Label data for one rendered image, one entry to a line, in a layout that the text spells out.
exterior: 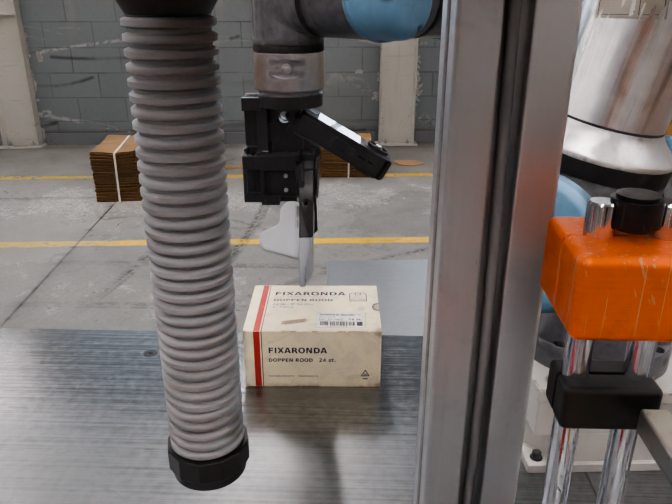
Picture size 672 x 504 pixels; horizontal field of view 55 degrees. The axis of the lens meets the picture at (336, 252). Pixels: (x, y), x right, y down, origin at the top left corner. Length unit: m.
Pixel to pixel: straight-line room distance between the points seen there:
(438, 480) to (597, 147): 0.26
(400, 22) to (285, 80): 0.15
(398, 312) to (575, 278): 0.75
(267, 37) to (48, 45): 5.36
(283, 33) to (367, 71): 4.97
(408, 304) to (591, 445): 0.39
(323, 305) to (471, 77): 0.58
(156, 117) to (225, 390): 0.11
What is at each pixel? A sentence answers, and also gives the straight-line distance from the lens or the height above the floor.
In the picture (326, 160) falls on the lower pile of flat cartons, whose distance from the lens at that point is 4.62.
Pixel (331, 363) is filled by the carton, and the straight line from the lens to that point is 0.77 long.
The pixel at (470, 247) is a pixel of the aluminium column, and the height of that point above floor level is 1.17.
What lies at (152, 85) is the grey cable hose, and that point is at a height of 1.24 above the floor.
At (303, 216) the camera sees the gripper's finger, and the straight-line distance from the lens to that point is 0.69.
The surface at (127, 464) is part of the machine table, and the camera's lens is 0.71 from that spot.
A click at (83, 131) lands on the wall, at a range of 6.04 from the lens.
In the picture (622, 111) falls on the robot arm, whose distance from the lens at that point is 0.49.
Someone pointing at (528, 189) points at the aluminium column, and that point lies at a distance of 0.27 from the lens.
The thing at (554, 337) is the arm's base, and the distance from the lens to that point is 0.68.
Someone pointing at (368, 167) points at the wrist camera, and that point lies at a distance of 0.71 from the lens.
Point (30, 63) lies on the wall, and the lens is 6.09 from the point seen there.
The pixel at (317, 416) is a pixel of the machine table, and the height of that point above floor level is 0.83.
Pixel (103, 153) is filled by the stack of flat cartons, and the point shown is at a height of 0.31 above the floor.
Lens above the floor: 1.27
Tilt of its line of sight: 22 degrees down
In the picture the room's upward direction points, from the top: straight up
